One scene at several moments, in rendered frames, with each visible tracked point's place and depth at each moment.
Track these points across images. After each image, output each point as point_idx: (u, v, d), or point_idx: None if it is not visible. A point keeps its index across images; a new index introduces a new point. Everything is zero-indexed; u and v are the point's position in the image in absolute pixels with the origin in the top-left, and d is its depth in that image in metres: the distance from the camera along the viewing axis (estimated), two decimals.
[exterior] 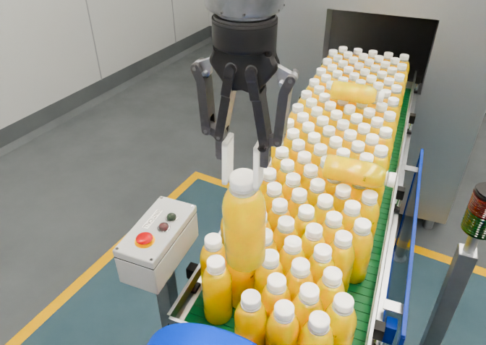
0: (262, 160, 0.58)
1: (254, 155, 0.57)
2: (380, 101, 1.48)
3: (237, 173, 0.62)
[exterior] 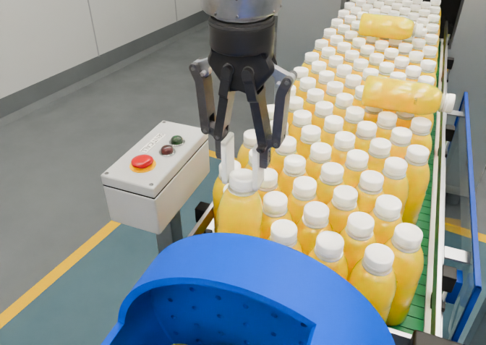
0: (262, 161, 0.58)
1: (253, 155, 0.57)
2: (419, 35, 1.27)
3: (270, 194, 0.69)
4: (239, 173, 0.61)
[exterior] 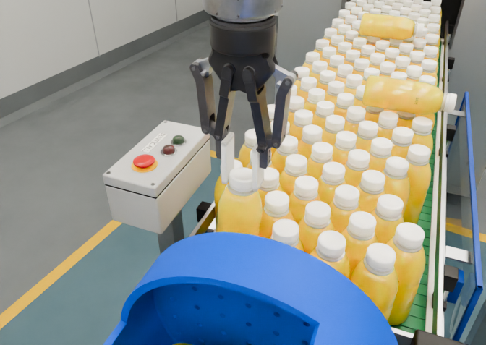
0: (262, 161, 0.58)
1: (253, 155, 0.57)
2: (419, 35, 1.27)
3: (272, 194, 0.70)
4: (239, 173, 0.61)
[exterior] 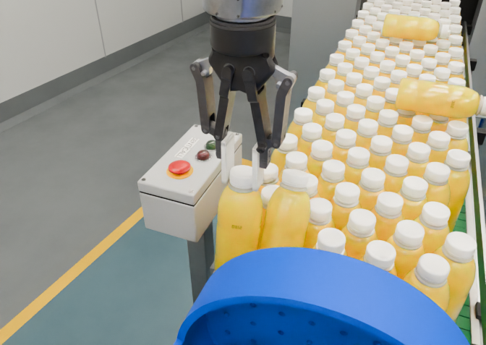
0: (262, 161, 0.58)
1: (253, 155, 0.57)
2: (444, 36, 1.25)
3: (314, 202, 0.67)
4: (293, 171, 0.64)
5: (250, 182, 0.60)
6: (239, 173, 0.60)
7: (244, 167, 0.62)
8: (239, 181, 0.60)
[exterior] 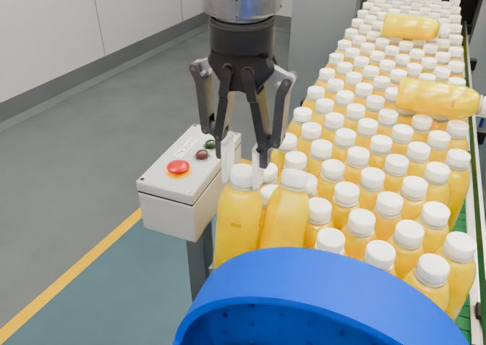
0: (262, 161, 0.58)
1: (253, 155, 0.57)
2: (444, 35, 1.25)
3: (314, 201, 0.67)
4: (291, 171, 0.64)
5: (250, 181, 0.60)
6: (240, 172, 0.60)
7: (244, 165, 0.62)
8: (239, 179, 0.60)
